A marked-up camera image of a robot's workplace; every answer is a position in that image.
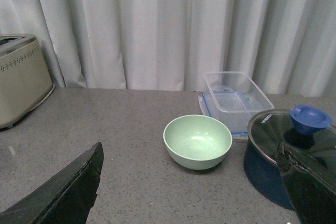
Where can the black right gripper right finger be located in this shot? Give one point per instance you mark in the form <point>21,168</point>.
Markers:
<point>310,186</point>

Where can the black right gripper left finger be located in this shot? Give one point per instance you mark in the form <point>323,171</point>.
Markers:
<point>67,197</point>

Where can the green bowl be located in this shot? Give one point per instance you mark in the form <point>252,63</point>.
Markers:
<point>197,142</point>

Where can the glass pot lid blue knob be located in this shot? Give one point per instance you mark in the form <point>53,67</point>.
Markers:
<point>268,128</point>

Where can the dark blue pot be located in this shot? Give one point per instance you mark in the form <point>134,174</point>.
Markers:
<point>265,177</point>

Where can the blue-rimmed container lid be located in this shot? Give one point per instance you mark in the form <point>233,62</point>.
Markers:
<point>232,108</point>

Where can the cream toaster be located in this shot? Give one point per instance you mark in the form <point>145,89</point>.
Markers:
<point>25,79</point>

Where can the clear plastic container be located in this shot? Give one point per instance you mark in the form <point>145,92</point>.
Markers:
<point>235,81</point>

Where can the white curtain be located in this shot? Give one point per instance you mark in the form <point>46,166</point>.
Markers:
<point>285,46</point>

